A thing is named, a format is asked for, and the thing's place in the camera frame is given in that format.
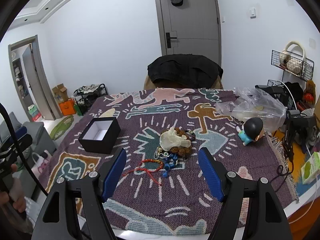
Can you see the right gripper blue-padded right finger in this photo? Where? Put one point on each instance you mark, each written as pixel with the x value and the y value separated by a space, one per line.
pixel 266 218

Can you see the person's left hand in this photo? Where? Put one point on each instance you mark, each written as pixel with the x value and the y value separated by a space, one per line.
pixel 11 190

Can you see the green round floor mat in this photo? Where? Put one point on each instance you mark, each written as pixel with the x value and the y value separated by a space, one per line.
pixel 60 129

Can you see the orange paper bag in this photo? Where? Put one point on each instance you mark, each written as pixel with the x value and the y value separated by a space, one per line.
pixel 67 107

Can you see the cardboard box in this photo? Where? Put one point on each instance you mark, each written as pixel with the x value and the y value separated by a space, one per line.
pixel 60 93

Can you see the green white carton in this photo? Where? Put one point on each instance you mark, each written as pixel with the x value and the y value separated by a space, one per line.
pixel 310 170

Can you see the black open gift box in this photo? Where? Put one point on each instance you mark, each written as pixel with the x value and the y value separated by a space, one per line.
pixel 100 135

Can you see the purple patterned woven blanket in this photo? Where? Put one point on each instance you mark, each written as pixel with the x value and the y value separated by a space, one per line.
pixel 162 190

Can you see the black-haired boy figurine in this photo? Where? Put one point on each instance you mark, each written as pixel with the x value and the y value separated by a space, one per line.
pixel 251 131

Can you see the black shoe rack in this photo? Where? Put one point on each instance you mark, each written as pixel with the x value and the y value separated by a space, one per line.
pixel 85 96

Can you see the clear plastic bag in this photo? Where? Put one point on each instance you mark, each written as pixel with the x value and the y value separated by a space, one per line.
pixel 254 102

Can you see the tan chair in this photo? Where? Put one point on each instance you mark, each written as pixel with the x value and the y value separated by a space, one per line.
pixel 148 84

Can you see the black jacket on chair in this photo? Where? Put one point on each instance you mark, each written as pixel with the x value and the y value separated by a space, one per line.
pixel 196 71

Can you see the white handbag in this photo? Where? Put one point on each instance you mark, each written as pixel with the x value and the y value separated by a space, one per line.
pixel 291 63

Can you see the grey door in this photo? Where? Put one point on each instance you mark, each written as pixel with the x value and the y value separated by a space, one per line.
pixel 196 24

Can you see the black wire wall basket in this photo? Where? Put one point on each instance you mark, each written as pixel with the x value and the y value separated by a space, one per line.
pixel 308 67

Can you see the black door handle lock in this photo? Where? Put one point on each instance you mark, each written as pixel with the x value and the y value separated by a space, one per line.
pixel 169 39

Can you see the white wall switch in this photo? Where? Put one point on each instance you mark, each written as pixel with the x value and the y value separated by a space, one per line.
pixel 252 12

